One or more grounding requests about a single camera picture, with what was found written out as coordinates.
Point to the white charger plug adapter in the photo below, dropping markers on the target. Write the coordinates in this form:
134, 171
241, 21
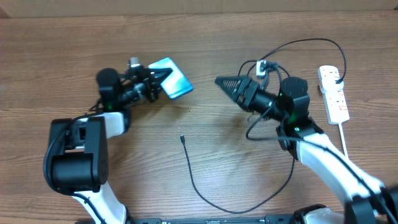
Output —
330, 84

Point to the white power strip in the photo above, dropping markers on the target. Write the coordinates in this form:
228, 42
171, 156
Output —
335, 103

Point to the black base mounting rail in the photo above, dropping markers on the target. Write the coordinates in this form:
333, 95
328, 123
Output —
268, 219

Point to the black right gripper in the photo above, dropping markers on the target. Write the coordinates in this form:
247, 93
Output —
244, 84

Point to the blue Galaxy smartphone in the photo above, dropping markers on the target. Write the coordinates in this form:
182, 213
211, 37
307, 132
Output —
176, 84

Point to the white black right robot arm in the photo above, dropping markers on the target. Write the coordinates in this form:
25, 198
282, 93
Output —
363, 196

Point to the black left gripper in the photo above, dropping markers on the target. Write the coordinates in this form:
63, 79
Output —
153, 81

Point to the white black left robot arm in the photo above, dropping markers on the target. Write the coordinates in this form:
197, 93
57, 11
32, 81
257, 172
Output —
76, 162

